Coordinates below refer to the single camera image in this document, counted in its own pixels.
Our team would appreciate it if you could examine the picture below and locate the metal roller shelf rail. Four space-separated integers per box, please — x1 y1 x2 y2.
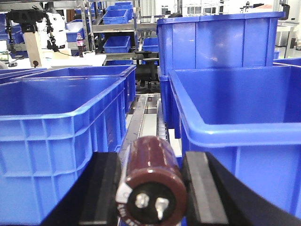
119 93 183 163

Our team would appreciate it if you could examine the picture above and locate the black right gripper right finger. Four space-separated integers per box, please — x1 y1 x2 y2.
182 151 301 226

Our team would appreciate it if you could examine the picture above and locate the blue bin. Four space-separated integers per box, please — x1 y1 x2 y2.
0 76 126 226
12 65 136 113
157 11 285 75
169 65 301 217

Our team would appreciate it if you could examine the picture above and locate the black office chair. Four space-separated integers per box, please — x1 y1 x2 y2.
134 50 160 94

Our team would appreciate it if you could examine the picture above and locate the blue bin behind left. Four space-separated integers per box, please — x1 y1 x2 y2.
12 65 136 113

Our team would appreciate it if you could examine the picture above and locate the background metal shelf rack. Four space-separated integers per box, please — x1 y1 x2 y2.
66 2 157 61

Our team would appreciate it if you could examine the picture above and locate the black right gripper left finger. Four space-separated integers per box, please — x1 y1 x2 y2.
43 152 121 226

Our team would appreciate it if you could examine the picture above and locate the blue bin front left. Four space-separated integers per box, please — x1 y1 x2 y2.
0 76 126 226

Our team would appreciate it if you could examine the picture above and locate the brown cylindrical capacitor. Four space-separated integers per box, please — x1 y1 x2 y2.
116 136 187 226

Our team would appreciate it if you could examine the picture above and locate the blue bin front right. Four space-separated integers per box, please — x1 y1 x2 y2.
169 65 301 217

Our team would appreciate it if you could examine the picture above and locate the wooden stand with camera rig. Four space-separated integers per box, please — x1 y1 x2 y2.
5 2 71 68

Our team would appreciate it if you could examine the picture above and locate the pink drink bottle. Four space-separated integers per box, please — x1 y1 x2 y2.
76 33 85 57

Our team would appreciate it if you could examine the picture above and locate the blue bin rear right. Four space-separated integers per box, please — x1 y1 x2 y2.
157 11 285 75

